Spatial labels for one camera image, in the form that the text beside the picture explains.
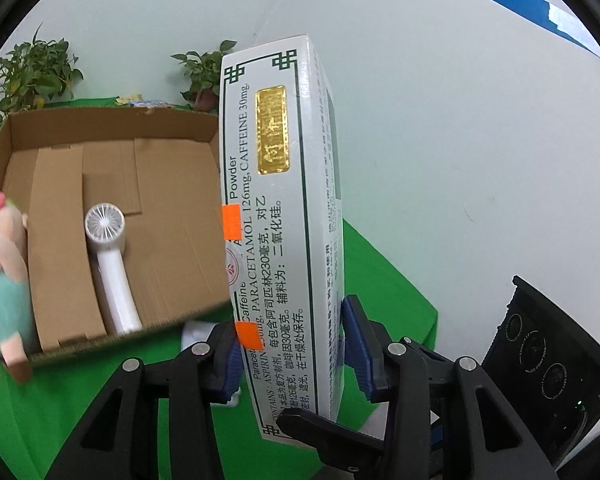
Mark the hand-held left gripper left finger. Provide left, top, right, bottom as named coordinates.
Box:
left=45, top=322, right=241, bottom=480

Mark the white medicine box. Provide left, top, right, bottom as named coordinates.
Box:
left=219, top=34, right=347, bottom=453

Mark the white handheld fan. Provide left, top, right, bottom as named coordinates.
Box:
left=84, top=202, right=143, bottom=336

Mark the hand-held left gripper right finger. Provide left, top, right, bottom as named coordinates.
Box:
left=341, top=295, right=558, bottom=480

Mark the small green potted plant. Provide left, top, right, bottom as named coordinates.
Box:
left=171, top=40, right=237, bottom=113

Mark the large cardboard box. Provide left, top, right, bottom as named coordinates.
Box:
left=0, top=107, right=237, bottom=368

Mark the pink and teal plush pig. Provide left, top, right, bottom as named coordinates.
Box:
left=0, top=190, right=38, bottom=383

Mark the long brown cardboard box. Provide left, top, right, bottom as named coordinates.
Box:
left=27, top=145, right=107, bottom=353

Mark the small white folding holder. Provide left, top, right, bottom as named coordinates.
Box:
left=180, top=320, right=243, bottom=408

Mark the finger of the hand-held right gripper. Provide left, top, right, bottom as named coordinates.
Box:
left=277, top=406, right=396, bottom=480

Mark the large green potted plant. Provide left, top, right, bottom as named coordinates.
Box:
left=0, top=22, right=85, bottom=136

